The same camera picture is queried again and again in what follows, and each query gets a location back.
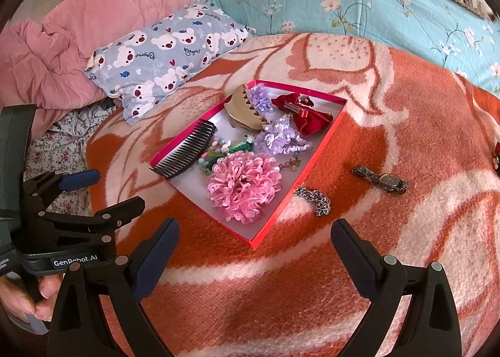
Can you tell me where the metal wrist watch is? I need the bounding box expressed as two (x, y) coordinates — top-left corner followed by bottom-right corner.
(351, 165), (410, 196)

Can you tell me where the red bow hair clip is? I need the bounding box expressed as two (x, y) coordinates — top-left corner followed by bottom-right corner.
(271, 93), (334, 137)

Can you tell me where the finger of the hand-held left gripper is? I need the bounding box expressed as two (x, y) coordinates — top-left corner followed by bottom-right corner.
(22, 168), (101, 218)
(38, 195), (146, 244)

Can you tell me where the blue bear print pillow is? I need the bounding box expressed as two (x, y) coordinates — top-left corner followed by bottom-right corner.
(84, 0), (251, 126)

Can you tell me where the pink quilt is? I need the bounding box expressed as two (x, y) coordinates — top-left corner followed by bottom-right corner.
(0, 0), (231, 139)

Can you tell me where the pastel bead hair tie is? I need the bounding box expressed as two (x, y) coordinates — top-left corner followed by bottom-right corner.
(198, 137), (232, 175)

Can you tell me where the black hair comb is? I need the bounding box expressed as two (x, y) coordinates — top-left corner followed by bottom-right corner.
(150, 120), (218, 180)

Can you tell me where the brown bead bracelet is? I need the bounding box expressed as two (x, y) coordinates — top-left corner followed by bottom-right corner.
(273, 158), (304, 174)

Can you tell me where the small floral print cloth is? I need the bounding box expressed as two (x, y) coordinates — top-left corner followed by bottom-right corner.
(23, 101), (118, 218)

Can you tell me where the silver chain necklace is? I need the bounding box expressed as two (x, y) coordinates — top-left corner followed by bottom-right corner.
(294, 185), (333, 218)

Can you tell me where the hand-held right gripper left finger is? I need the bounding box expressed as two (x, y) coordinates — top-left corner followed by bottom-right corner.
(47, 217), (181, 357)

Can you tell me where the purple ribbon hair clip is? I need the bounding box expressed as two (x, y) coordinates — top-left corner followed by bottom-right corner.
(254, 115), (315, 157)

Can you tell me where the pink shallow cardboard box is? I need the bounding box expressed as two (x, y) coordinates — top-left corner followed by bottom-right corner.
(149, 79), (348, 250)

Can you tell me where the orange and white blanket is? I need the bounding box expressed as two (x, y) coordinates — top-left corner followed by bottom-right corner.
(84, 33), (500, 357)

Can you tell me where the purple organza hair flower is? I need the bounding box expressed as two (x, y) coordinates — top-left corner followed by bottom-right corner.
(247, 84), (279, 115)

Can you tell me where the beige hair claw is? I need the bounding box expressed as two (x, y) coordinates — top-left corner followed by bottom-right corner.
(223, 85), (274, 132)

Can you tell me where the person's left hand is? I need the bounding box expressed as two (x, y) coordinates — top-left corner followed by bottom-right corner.
(0, 273), (64, 322)

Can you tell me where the green fuzzy hair tie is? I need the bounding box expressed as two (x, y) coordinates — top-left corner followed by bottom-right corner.
(227, 139), (255, 154)

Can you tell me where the pink ruffled scrunchie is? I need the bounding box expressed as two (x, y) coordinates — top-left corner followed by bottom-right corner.
(207, 151), (283, 225)

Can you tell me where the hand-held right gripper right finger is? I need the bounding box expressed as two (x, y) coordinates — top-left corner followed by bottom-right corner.
(330, 218), (463, 357)

